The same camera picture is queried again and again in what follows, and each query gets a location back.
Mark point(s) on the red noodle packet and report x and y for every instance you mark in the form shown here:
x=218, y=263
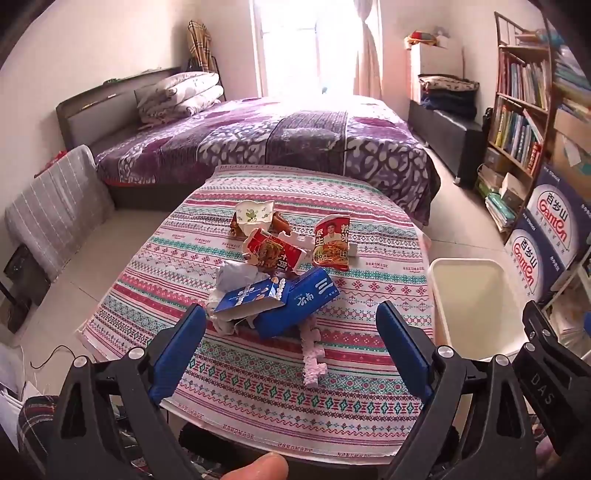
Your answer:
x=274, y=254

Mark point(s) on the plaid trousers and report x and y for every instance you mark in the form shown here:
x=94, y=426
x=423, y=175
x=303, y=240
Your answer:
x=34, y=424

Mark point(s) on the brown cardboard box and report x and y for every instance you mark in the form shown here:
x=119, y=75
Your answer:
x=570, y=143

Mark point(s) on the plaid cloth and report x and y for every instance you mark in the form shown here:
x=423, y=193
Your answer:
x=201, y=44

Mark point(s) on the pink foam strip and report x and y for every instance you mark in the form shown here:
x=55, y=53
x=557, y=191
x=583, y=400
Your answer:
x=314, y=355

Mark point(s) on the pale pink curtain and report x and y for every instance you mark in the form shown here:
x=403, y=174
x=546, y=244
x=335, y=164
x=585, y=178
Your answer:
x=369, y=55

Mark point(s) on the wooden bookshelf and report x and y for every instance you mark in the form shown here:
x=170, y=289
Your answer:
x=501, y=46

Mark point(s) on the white plastic bin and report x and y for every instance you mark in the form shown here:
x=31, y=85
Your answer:
x=471, y=300

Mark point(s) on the small orange peel piece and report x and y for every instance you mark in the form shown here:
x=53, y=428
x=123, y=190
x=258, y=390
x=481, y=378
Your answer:
x=236, y=228

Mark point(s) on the white papers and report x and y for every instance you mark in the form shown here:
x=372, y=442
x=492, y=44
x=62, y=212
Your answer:
x=11, y=383

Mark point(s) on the person's left hand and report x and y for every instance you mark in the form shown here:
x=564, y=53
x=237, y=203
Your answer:
x=256, y=468

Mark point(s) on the pile of books and papers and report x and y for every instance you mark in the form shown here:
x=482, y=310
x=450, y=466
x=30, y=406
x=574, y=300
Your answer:
x=570, y=74

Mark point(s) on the black bag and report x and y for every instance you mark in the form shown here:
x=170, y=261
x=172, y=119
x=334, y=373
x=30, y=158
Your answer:
x=487, y=120

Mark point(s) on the blue water carton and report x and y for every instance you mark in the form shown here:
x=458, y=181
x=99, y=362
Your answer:
x=558, y=217
x=526, y=263

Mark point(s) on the bed with purple blanket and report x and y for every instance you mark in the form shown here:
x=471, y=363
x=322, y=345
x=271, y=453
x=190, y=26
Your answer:
x=277, y=138

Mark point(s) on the black box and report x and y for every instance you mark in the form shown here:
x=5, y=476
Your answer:
x=23, y=286

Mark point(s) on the folded white quilt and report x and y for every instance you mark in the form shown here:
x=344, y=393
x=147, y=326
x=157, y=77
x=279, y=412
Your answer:
x=180, y=94

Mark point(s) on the dark bed frame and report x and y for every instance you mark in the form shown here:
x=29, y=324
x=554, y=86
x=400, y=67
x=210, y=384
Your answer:
x=101, y=106

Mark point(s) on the white paper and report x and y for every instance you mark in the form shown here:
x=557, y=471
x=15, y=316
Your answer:
x=238, y=274

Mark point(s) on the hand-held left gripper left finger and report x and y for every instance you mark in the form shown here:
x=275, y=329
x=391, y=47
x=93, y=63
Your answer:
x=180, y=350

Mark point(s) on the black coat rack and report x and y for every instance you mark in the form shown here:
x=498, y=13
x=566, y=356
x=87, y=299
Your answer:
x=219, y=78

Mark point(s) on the colourful folded cloth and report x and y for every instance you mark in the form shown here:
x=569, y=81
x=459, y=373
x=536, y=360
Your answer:
x=420, y=37

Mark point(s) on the stack of dark clothes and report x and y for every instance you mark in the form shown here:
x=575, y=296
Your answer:
x=450, y=104

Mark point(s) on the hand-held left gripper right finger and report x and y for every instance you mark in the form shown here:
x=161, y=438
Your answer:
x=401, y=350

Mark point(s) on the red snack packet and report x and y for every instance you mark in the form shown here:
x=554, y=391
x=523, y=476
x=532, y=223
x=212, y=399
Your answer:
x=331, y=242

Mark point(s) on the window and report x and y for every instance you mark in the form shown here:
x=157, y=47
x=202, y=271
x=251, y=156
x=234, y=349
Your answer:
x=295, y=46

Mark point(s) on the red cloth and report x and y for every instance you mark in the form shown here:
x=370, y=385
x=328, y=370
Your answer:
x=55, y=159

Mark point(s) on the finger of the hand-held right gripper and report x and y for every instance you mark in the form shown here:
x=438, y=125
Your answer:
x=545, y=397

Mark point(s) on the cream leaf-print paper cup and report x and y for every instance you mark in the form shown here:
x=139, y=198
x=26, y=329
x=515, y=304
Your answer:
x=254, y=214

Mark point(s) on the dark storage bench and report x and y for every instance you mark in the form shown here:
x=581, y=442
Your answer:
x=455, y=138

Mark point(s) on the row of upright books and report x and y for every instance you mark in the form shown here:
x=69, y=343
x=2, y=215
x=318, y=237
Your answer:
x=515, y=136
x=526, y=81

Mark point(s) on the patterned tablecloth table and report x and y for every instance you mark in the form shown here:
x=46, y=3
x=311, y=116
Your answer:
x=258, y=401

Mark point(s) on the dark blue cardboard box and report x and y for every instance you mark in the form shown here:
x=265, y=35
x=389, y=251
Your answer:
x=304, y=300

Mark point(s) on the white cabinet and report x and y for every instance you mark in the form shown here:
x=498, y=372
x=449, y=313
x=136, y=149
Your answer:
x=436, y=60

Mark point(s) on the blue milk carton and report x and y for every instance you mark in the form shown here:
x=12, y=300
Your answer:
x=249, y=297

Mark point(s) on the patterned cushion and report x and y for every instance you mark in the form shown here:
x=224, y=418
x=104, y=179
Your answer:
x=448, y=83

